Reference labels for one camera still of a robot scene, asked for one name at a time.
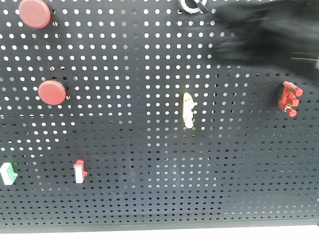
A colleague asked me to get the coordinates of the black blurred robot gripper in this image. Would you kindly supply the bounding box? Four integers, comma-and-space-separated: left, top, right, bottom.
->
214, 0, 319, 81

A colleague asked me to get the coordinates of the white rotary selector switch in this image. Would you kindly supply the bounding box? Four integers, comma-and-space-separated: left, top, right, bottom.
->
178, 0, 208, 14

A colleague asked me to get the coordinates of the lower red mushroom button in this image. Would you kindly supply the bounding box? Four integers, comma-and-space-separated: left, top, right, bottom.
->
38, 80, 66, 105

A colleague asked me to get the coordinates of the red mushroom button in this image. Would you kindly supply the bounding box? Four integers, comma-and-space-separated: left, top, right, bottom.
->
18, 0, 51, 29
38, 80, 66, 105

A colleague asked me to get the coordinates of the upper red mushroom button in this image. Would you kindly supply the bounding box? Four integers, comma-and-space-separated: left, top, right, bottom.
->
18, 0, 51, 29

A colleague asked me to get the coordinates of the black perforated pegboard panel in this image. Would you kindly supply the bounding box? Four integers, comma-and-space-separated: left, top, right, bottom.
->
0, 0, 319, 233

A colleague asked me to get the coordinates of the white standing desk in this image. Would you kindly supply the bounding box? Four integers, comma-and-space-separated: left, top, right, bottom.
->
0, 226, 319, 239

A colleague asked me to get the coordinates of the red lever switch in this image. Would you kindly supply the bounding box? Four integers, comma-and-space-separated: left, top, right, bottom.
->
278, 81, 304, 117

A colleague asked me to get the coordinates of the yellow toggle switch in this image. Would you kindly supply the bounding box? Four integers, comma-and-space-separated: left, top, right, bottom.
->
182, 93, 195, 128

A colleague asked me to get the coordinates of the white red rocker switch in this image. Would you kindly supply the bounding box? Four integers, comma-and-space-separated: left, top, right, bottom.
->
73, 159, 87, 184

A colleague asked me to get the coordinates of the white green rocker switch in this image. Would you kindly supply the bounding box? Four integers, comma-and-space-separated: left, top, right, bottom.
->
0, 162, 18, 185

